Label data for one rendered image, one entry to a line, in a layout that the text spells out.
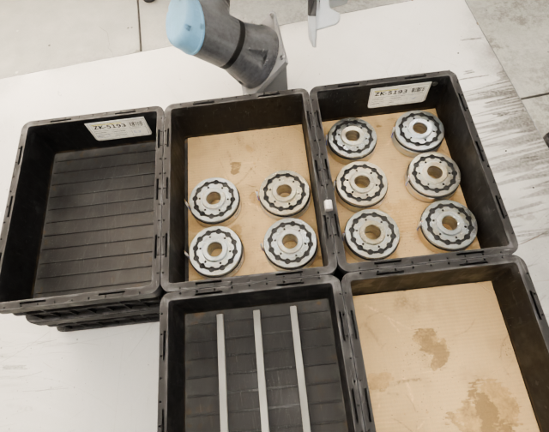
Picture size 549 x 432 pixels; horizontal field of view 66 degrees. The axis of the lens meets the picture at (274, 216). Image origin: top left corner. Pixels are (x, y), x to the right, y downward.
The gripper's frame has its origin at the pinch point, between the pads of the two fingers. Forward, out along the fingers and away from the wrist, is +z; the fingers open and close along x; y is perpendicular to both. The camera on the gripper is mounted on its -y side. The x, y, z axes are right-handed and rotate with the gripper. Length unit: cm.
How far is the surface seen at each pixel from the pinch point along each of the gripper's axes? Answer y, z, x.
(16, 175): -53, 14, -38
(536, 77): 81, 62, 126
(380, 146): 15.0, 20.3, -8.9
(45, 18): -179, 32, 123
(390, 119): 16.6, 17.5, -2.0
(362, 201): 12.9, 23.3, -24.4
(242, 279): -5, 23, -48
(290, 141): -4.4, 18.9, -11.2
